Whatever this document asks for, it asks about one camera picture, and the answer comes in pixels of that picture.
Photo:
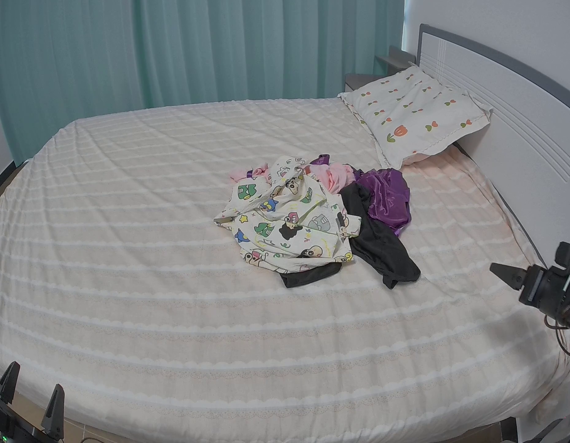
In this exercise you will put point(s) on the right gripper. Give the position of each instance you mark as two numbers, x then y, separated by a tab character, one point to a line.
546	291

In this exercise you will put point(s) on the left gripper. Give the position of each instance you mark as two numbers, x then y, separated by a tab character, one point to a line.
8	427

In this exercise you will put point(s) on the black T-shirt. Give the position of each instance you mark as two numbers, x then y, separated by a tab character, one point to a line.
377	247

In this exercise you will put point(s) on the bed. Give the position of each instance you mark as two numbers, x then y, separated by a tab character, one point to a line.
151	247

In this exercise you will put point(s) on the purple garment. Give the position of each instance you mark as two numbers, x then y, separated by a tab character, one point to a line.
386	196

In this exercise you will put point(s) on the white printed pillow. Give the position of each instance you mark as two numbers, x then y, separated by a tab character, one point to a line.
414	109

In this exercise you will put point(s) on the pink garment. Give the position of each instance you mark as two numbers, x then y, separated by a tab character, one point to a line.
333	176

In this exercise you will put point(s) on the white printed pyjama top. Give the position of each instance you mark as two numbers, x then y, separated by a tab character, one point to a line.
285	219

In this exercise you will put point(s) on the grey bedside table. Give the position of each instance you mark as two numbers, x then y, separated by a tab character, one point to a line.
359	81

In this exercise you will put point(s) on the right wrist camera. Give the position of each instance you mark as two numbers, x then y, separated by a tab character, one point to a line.
566	254

